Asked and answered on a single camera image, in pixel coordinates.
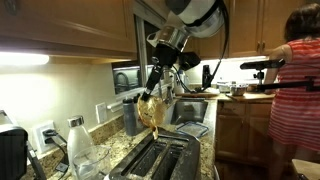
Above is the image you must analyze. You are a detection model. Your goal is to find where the toasted bread slice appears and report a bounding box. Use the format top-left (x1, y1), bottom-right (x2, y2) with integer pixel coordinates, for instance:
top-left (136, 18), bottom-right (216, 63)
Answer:
top-left (137, 95), bottom-right (167, 140)

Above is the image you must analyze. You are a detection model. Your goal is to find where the grey water bottle black cap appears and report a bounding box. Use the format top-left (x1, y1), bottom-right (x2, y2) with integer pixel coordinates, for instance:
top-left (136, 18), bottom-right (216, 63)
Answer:
top-left (122, 97), bottom-right (138, 137)

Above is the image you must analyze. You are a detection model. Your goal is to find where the clear food container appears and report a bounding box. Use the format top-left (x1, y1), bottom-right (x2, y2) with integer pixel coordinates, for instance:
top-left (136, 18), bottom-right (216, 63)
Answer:
top-left (216, 80), bottom-right (233, 94)

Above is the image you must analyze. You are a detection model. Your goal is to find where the white light switch plate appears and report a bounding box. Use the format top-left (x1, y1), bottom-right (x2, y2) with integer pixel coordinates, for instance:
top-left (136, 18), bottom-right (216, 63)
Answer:
top-left (95, 102), bottom-right (108, 124)

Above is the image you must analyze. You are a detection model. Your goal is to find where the light wooden stool top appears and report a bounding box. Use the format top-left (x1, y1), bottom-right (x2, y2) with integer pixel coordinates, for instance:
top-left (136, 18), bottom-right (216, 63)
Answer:
top-left (291, 158), bottom-right (320, 180)

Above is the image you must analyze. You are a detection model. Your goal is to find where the black coffee maker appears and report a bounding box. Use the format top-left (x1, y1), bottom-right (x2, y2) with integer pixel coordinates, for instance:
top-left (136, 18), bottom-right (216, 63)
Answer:
top-left (0, 109), bottom-right (46, 180)

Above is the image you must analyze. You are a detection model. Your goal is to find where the black power plug cable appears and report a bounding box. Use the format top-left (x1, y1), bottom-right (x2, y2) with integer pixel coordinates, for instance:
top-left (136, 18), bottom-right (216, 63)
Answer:
top-left (42, 129), bottom-right (69, 173)

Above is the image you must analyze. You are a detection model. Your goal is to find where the clear glass measuring cup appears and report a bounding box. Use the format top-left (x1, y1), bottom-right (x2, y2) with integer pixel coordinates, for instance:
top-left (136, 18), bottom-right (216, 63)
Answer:
top-left (72, 144), bottom-right (112, 180)

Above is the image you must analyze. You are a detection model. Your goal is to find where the stainless steel sink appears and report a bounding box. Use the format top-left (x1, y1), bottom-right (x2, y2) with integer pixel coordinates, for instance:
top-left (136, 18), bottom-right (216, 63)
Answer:
top-left (169, 98), bottom-right (209, 126)

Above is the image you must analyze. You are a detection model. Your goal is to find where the white wall outlet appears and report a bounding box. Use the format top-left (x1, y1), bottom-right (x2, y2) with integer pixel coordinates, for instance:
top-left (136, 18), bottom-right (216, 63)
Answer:
top-left (33, 120), bottom-right (58, 154)

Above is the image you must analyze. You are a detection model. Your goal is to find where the wooden lower cabinet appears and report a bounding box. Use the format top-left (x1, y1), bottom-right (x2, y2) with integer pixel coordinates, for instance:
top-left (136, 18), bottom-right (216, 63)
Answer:
top-left (214, 98), bottom-right (278, 168)

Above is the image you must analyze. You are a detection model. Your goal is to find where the dim under-cabinet light strip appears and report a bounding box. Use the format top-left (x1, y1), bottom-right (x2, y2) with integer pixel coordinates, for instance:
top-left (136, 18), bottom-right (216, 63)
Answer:
top-left (199, 55), bottom-right (278, 63)

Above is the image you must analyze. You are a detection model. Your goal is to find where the clear plastic container lid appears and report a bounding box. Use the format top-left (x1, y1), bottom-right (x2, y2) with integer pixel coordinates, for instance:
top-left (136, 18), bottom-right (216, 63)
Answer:
top-left (174, 120), bottom-right (210, 139)

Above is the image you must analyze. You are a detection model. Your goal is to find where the kitchen window white frame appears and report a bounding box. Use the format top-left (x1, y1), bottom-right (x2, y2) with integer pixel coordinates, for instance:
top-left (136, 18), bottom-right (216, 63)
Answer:
top-left (111, 13), bottom-right (168, 99)

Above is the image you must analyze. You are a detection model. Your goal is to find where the black stereo camera bar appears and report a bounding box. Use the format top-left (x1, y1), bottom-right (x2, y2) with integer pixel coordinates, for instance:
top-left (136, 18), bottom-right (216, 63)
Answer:
top-left (239, 58), bottom-right (287, 71)

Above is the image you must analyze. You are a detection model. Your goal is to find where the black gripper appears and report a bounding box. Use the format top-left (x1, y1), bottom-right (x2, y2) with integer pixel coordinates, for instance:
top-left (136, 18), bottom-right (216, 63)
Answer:
top-left (140, 44), bottom-right (180, 101)

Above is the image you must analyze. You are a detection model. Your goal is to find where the woman in red striped dress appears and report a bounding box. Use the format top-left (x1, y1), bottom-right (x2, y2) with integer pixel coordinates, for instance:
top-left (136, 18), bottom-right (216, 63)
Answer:
top-left (263, 3), bottom-right (320, 180)

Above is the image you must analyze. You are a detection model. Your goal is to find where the thin wooden cutting board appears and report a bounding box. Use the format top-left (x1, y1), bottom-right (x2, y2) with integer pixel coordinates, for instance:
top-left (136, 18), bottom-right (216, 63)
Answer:
top-left (175, 91), bottom-right (219, 99)

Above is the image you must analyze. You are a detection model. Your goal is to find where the bright under-cabinet light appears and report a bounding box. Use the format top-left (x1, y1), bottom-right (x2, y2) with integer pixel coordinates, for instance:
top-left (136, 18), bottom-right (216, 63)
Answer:
top-left (0, 51), bottom-right (50, 67)

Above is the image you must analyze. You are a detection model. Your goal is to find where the small metal bowl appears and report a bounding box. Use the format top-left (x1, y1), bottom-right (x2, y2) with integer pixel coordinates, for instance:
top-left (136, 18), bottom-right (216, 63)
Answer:
top-left (229, 84), bottom-right (248, 97)

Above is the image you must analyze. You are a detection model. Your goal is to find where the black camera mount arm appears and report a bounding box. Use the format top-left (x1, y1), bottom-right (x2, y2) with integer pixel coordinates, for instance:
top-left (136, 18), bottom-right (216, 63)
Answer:
top-left (252, 69), bottom-right (320, 93)

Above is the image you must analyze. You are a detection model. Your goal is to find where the thick wooden cutting board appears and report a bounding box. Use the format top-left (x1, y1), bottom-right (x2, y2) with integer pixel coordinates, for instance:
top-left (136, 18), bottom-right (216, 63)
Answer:
top-left (226, 92), bottom-right (276, 103)

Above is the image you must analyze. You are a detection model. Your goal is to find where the stainless steel two-slot toaster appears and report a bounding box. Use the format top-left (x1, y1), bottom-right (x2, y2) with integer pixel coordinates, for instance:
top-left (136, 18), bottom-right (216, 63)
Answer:
top-left (104, 128), bottom-right (202, 180)

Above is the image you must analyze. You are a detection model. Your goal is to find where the wooden corner upper cabinet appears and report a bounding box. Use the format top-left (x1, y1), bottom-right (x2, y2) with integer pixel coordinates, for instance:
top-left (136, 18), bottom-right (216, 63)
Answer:
top-left (184, 0), bottom-right (301, 59)

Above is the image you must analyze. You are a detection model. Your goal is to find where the tall black grinder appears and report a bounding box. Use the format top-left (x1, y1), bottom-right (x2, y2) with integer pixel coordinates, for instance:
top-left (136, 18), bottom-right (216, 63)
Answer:
top-left (201, 64), bottom-right (212, 88)

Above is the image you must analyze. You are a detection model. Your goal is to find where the clear glass bottle silver cap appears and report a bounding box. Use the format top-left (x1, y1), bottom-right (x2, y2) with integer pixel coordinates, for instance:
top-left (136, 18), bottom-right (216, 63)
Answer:
top-left (66, 115), bottom-right (96, 168)

